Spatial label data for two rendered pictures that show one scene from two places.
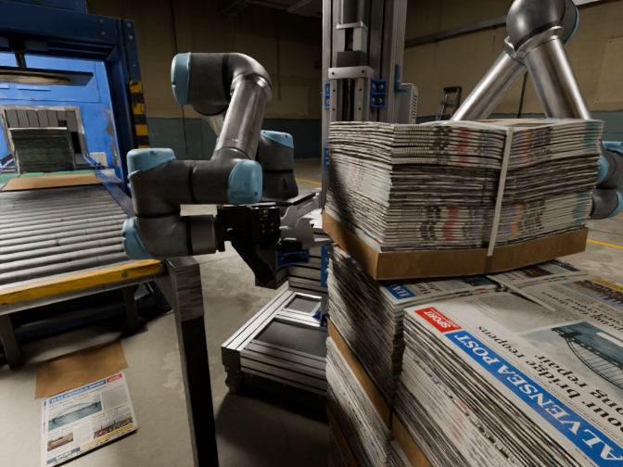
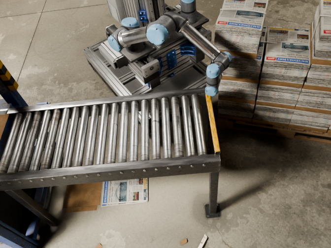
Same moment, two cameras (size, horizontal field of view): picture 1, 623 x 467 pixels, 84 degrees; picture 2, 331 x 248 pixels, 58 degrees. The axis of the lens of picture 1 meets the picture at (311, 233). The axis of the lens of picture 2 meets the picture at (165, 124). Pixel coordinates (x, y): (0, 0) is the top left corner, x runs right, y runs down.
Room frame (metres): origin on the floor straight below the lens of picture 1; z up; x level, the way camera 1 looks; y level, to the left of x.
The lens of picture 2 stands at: (0.02, 1.41, 2.23)
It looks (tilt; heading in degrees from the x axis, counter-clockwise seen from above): 53 degrees down; 312
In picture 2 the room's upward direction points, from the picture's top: 11 degrees counter-clockwise
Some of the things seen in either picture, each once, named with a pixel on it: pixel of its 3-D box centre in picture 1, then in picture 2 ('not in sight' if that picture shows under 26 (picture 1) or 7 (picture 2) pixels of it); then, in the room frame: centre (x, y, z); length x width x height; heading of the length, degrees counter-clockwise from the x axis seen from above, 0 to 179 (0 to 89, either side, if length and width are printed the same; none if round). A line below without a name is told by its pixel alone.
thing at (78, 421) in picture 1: (89, 412); (125, 186); (1.08, 0.85, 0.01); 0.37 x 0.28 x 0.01; 35
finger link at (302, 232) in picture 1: (305, 232); not in sight; (0.62, 0.01, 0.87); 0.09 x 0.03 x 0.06; 79
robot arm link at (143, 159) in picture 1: (163, 182); (214, 72); (0.60, 0.25, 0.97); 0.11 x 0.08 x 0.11; 89
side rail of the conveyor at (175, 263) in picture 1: (133, 222); (108, 106); (1.19, 0.63, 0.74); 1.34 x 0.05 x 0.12; 35
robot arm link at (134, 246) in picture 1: (159, 235); (212, 86); (0.60, 0.27, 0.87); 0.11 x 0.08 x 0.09; 106
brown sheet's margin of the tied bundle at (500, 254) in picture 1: (436, 234); not in sight; (0.65, -0.25, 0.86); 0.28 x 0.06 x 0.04; 15
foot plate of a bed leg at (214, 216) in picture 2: not in sight; (212, 210); (0.37, 0.67, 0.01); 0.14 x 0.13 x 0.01; 125
